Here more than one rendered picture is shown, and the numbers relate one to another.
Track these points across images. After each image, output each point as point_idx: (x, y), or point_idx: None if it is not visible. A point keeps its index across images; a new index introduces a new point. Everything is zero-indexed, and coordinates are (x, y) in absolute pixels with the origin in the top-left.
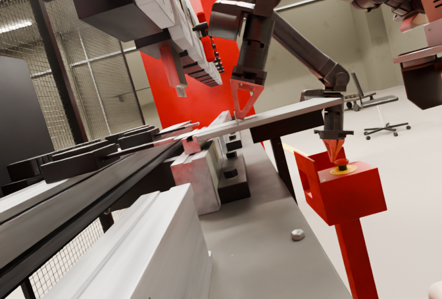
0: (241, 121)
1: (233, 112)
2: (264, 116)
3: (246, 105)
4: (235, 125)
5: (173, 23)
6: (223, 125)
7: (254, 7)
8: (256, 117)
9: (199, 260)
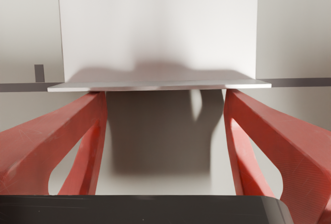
0: (125, 104)
1: (57, 87)
2: (52, 194)
3: (235, 162)
4: (6, 76)
5: None
6: (112, 21)
7: None
8: (120, 169)
9: None
